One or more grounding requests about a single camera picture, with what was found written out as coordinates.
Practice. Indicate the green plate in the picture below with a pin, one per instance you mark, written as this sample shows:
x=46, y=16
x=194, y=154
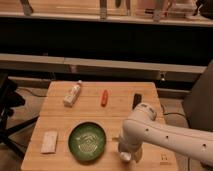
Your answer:
x=87, y=142

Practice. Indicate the white sponge block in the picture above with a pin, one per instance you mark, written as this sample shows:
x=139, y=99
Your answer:
x=49, y=142

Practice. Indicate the white milk carton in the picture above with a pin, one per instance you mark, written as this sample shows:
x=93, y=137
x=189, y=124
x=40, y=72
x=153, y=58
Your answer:
x=73, y=94

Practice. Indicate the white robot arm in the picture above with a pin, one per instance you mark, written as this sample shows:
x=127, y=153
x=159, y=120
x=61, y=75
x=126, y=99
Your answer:
x=141, y=126

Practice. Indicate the black rectangular block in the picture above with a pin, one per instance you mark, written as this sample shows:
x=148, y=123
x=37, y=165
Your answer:
x=137, y=99

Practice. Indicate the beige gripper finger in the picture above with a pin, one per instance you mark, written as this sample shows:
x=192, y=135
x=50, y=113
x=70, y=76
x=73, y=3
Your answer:
x=137, y=156

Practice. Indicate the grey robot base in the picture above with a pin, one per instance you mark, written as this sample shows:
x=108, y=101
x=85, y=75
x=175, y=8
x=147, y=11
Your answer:
x=198, y=104

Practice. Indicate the black office chair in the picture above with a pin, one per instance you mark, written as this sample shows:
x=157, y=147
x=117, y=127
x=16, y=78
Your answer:
x=9, y=98

